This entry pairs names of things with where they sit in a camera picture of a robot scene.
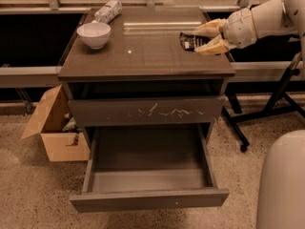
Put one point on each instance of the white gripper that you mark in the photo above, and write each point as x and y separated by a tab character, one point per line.
239	29

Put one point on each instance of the black rxbar chocolate wrapper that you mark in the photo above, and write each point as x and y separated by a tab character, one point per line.
190	42

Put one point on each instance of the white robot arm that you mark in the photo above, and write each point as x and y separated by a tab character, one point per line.
281	198

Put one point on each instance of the closed scratched top drawer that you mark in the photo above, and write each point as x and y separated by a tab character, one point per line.
146	111

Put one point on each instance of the grey drawer cabinet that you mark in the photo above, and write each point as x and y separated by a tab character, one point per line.
144	59

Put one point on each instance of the open grey middle drawer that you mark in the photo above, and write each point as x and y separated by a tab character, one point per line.
148	167

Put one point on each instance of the metal window railing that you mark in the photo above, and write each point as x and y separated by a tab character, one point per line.
25	77

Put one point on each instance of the white blue snack bag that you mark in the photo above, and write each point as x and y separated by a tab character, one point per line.
108	12

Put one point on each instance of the white ceramic bowl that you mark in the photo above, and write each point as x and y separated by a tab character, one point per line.
94	35

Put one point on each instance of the items inside cardboard box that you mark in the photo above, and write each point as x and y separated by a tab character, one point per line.
71	127

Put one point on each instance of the open cardboard box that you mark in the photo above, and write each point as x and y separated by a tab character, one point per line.
48	121

